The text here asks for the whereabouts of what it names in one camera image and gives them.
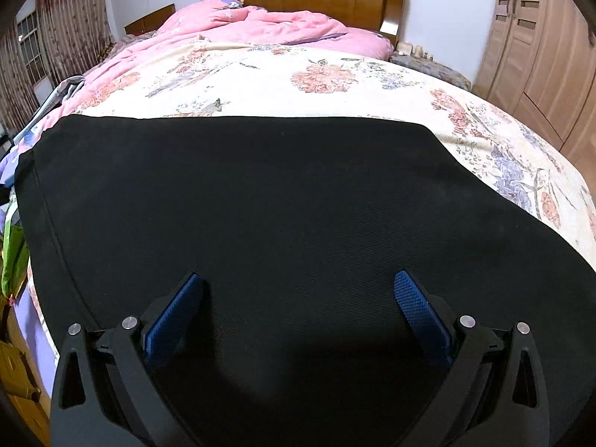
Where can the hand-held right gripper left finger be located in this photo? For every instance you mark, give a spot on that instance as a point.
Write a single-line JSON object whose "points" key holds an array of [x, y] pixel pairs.
{"points": [[172, 321]]}

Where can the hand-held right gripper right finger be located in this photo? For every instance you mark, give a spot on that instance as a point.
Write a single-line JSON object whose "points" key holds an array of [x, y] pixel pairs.
{"points": [[421, 321]]}

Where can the black pants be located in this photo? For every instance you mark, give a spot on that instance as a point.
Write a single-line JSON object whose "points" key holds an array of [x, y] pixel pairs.
{"points": [[288, 205]]}

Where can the purple floral bed sheet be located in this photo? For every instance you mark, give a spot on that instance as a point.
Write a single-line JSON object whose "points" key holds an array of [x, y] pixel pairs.
{"points": [[39, 349]]}

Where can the green fabric bag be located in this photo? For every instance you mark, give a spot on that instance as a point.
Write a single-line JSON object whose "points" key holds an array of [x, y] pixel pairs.
{"points": [[11, 260]]}

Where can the grey white garment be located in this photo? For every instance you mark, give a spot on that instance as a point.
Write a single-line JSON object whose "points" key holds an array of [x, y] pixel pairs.
{"points": [[51, 102]]}

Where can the cloth covered nightstand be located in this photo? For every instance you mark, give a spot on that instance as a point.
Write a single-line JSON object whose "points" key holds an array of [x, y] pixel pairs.
{"points": [[430, 70]]}

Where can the floral cream bed sheet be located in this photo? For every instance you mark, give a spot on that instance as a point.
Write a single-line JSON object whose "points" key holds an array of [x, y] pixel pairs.
{"points": [[326, 84]]}

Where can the small white bottles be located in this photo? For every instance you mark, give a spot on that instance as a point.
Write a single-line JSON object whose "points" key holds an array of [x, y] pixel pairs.
{"points": [[409, 50]]}

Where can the dark patterned blanket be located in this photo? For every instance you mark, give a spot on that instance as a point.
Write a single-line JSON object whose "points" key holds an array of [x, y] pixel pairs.
{"points": [[111, 51]]}

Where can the light wooden wardrobe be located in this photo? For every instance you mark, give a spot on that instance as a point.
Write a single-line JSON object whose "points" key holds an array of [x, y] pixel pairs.
{"points": [[545, 56]]}

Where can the small wooden bedside cabinet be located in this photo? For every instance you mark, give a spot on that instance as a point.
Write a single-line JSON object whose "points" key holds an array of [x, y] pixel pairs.
{"points": [[149, 18]]}

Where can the pink quilt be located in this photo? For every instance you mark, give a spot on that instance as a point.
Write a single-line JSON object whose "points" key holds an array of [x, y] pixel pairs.
{"points": [[260, 25]]}

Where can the barred window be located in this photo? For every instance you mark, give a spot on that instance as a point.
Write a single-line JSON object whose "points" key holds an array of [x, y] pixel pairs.
{"points": [[30, 46]]}

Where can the brown patterned curtain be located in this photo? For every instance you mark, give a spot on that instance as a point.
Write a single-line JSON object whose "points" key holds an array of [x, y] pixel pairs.
{"points": [[70, 23]]}

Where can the purple floral pillow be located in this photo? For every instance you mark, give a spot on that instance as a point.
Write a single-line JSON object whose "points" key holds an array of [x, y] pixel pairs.
{"points": [[221, 2]]}

